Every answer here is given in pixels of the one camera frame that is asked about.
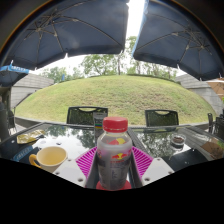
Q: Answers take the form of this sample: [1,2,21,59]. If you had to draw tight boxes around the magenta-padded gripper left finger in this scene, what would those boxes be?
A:
[53,146,101,190]

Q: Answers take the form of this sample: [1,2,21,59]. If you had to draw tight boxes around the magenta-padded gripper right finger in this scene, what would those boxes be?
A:
[128,145,175,190]

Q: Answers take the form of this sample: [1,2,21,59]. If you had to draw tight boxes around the red-capped clear drink bottle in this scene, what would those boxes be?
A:
[95,116,134,191]

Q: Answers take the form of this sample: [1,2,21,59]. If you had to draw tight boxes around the flat round red coaster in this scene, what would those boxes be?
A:
[95,179,133,192]

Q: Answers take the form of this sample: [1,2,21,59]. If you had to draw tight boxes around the glass ashtray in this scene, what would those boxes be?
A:
[169,132,187,148]

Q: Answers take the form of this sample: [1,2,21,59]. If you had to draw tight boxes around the dark wicker chair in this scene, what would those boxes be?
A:
[144,109,180,128]
[206,112,224,140]
[66,105,109,127]

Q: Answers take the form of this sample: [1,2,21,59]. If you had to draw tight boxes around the yellow snack packet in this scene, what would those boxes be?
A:
[16,128,46,145]

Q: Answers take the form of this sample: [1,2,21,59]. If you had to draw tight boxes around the upright menu card stand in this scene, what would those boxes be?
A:
[92,111,109,142]

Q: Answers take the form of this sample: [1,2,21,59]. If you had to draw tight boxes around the orange patio umbrella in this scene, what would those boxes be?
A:
[205,77,224,98]

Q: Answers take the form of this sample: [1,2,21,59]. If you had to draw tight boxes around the navy umbrella with blue band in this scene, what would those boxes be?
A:
[0,64,31,88]

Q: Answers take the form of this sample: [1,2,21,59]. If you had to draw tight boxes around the large navy patio umbrella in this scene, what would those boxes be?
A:
[0,0,130,72]
[131,0,224,82]

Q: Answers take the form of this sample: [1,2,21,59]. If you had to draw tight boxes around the cream mug with yellow handle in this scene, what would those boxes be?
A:
[28,145,69,174]

